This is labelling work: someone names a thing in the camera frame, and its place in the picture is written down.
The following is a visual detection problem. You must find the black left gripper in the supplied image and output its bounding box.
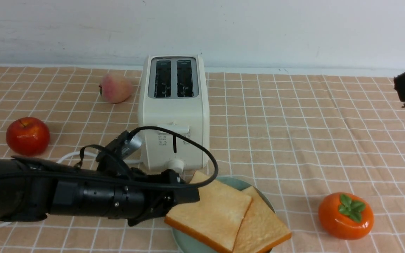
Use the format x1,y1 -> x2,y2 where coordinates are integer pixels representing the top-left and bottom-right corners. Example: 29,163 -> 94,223
127,169 -> 200,226

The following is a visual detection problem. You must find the toast slice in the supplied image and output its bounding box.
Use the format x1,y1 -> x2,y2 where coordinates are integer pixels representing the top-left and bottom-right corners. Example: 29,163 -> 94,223
233,186 -> 291,253
164,180 -> 252,253

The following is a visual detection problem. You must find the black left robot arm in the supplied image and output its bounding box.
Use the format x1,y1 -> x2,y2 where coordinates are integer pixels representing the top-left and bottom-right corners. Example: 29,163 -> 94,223
0,156 -> 200,226

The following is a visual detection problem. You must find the white two-slot toaster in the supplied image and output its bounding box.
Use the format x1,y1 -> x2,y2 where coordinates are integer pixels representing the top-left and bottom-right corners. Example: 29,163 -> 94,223
137,55 -> 210,173

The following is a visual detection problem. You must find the green plate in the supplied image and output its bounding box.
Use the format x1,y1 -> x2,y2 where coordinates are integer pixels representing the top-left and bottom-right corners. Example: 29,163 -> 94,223
165,177 -> 275,253

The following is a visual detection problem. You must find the checkered orange tablecloth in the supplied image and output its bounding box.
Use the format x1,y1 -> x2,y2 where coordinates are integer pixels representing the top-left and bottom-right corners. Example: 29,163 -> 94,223
0,67 -> 405,253

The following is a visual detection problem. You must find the pink peach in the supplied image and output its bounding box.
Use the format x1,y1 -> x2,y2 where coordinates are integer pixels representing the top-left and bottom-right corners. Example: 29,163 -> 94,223
99,73 -> 134,104

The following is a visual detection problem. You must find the red apple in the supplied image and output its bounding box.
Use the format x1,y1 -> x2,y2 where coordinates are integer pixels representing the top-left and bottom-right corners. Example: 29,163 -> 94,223
5,117 -> 50,156

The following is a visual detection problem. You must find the orange persimmon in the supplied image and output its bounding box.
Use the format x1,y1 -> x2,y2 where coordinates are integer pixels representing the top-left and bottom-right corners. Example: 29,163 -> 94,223
318,192 -> 374,240

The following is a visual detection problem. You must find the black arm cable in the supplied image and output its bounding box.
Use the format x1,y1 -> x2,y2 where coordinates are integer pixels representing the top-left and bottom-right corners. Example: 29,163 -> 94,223
0,126 -> 219,190

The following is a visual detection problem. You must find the white power cable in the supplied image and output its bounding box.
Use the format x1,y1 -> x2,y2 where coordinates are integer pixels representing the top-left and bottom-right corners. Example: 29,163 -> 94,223
0,151 -> 142,228

